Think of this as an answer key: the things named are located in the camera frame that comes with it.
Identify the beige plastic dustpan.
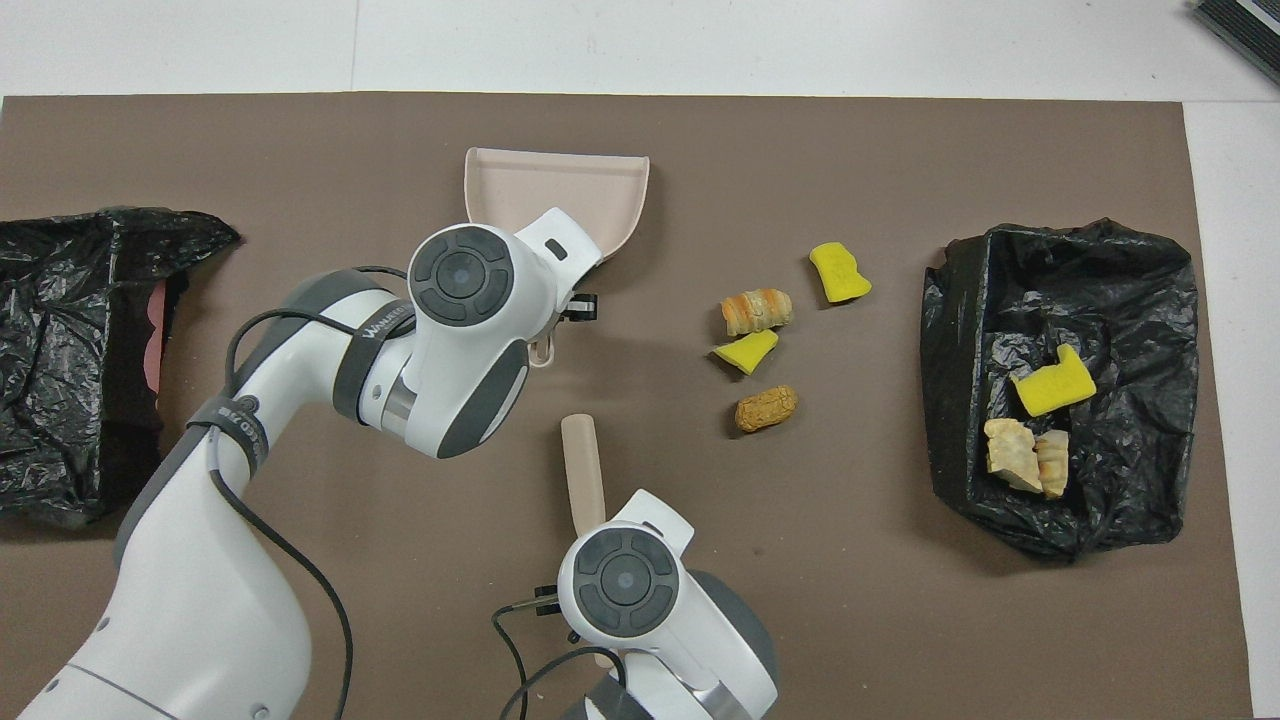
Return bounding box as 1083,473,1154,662
464,147,651,369

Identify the beige hand brush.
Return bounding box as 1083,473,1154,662
560,414,609,536

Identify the yellow wedge sponge piece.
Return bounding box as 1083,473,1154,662
712,329,780,376

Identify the toy croissant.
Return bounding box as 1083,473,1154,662
984,418,1043,494
1035,430,1071,500
720,288,795,338

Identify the brown toy bread roll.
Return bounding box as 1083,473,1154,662
734,385,800,435

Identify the yellow rounded sponge piece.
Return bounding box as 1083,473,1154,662
809,242,873,305

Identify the yellow notched sponge piece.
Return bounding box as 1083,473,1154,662
1010,343,1098,418

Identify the black bag lined pink bin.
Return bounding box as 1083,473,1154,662
0,206,242,531

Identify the brown table mat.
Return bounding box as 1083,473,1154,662
0,92,1253,720

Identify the black ribbed device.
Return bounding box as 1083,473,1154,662
1190,0,1280,59

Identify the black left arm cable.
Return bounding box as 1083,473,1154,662
208,264,413,720

